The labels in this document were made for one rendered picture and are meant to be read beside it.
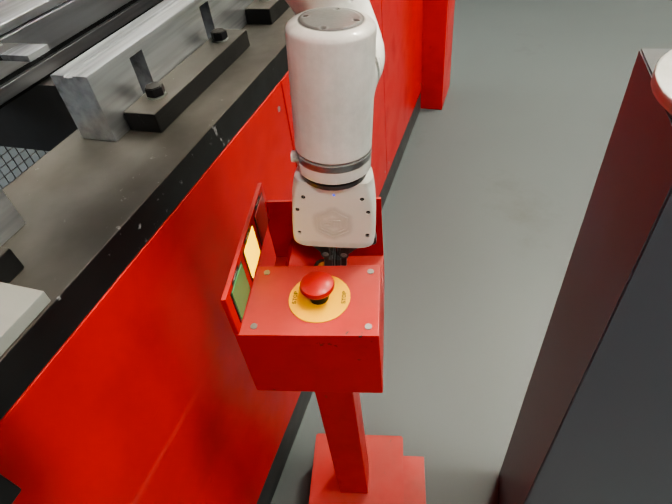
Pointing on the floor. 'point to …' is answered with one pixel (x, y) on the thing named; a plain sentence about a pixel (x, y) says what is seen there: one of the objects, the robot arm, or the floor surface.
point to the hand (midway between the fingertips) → (335, 261)
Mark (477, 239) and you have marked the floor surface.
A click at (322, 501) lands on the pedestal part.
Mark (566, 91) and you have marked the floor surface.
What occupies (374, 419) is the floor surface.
